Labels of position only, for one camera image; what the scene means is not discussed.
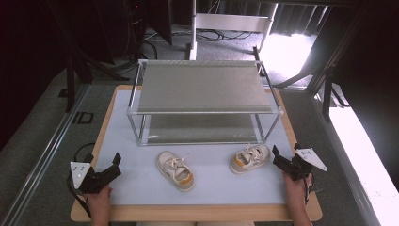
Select black metal stand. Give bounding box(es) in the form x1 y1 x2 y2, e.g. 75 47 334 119
46 0 130 113
273 6 369 122

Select dark hanging panel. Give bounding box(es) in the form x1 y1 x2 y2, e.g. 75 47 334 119
146 0 174 47

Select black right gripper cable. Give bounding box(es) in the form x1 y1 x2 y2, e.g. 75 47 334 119
301 175 315 205

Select white table mat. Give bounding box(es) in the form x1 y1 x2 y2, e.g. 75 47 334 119
94 89 295 206

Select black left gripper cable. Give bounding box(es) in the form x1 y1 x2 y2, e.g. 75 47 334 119
66 142 96 218

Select person's left hand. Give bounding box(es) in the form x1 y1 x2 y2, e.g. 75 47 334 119
85 185 114 211

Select black floor cables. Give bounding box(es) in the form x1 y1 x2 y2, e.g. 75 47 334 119
143 27 256 43

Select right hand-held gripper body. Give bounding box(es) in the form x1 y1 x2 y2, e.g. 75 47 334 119
289 142 328 182

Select person's right hand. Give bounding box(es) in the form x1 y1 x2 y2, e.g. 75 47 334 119
282 170 313 203

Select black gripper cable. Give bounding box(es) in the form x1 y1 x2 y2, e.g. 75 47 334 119
66 142 96 218
301 175 315 205

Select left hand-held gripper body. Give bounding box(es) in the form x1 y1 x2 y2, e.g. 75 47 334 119
69 161 111 195

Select beige child's sneaker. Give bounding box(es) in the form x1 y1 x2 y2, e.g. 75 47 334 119
155 150 196 193
229 143 272 176

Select grey two-tier shoe rack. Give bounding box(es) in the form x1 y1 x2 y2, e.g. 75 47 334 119
126 58 284 147

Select white metal frame stand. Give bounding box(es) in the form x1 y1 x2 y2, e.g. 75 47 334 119
188 0 279 61

